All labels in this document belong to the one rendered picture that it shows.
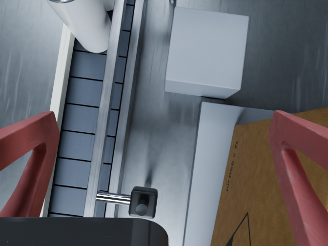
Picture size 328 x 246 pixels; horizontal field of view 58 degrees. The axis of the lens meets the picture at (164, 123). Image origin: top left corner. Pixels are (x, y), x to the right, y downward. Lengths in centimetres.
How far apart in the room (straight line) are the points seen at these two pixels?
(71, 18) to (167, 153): 25
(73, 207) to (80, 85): 17
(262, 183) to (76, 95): 27
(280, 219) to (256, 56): 31
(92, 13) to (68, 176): 22
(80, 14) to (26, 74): 22
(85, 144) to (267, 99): 29
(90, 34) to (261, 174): 25
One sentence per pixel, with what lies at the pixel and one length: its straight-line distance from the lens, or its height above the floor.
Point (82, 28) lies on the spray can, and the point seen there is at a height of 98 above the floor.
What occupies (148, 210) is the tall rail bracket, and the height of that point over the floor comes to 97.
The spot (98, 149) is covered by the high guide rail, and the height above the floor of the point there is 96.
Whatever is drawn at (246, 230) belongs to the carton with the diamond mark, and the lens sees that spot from 33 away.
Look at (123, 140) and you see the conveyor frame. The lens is 42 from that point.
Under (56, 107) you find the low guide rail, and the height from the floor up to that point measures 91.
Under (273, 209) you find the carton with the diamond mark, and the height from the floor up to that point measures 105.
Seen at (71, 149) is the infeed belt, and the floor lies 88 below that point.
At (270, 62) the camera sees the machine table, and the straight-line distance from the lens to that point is 52.
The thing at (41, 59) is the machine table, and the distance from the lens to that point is 52.
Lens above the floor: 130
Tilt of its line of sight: 86 degrees down
